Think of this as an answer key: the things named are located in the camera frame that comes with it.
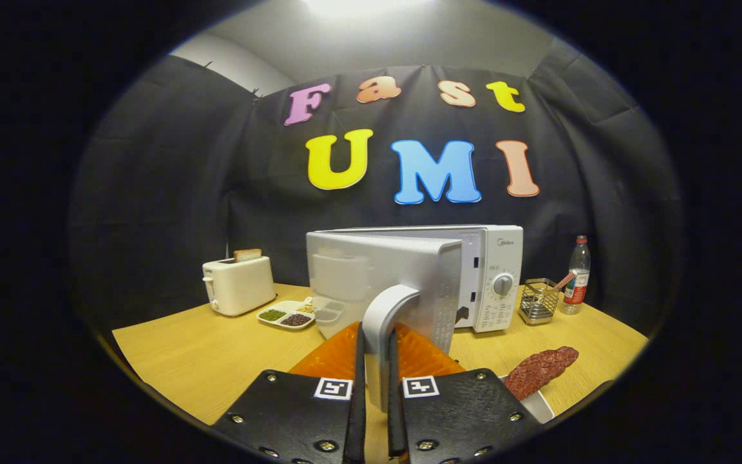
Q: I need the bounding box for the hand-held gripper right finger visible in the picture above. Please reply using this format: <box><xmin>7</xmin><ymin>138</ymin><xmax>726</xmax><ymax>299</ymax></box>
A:
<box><xmin>387</xmin><ymin>322</ymin><xmax>542</xmax><ymax>464</ymax></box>

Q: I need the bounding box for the black backdrop cloth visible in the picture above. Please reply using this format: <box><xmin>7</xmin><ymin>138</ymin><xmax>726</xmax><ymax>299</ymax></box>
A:
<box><xmin>68</xmin><ymin>39</ymin><xmax>684</xmax><ymax>336</ymax></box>

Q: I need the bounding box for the clear red-label water bottle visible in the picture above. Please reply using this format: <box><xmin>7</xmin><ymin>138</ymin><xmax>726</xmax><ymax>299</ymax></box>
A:
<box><xmin>560</xmin><ymin>235</ymin><xmax>592</xmax><ymax>315</ymax></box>

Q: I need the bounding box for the small white ribbed tray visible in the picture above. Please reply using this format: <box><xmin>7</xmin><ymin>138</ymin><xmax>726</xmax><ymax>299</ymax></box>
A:
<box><xmin>500</xmin><ymin>374</ymin><xmax>555</xmax><ymax>424</ymax></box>

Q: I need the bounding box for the dark red meat strip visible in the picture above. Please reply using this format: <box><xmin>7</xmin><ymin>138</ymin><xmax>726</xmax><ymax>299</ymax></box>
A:
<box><xmin>504</xmin><ymin>346</ymin><xmax>580</xmax><ymax>401</ymax></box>

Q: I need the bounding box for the white divided bean dish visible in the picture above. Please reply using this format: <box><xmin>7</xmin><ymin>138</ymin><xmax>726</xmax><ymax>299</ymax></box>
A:
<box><xmin>256</xmin><ymin>296</ymin><xmax>318</xmax><ymax>331</ymax></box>

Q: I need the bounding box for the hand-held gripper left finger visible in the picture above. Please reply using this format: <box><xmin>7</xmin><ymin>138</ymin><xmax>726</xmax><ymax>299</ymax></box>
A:
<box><xmin>211</xmin><ymin>321</ymin><xmax>366</xmax><ymax>464</ymax></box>

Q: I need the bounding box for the white toaster oven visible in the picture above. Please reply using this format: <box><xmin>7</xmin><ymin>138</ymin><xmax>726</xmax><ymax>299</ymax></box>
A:
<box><xmin>306</xmin><ymin>224</ymin><xmax>524</xmax><ymax>413</ymax></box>

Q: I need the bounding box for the cream white toaster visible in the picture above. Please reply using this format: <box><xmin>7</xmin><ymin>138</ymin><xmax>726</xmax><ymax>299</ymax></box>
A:
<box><xmin>202</xmin><ymin>256</ymin><xmax>277</xmax><ymax>316</ymax></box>

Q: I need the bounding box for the metal wire mesh holder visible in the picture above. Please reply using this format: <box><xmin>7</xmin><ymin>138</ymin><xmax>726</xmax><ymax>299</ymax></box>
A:
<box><xmin>518</xmin><ymin>278</ymin><xmax>562</xmax><ymax>325</ymax></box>

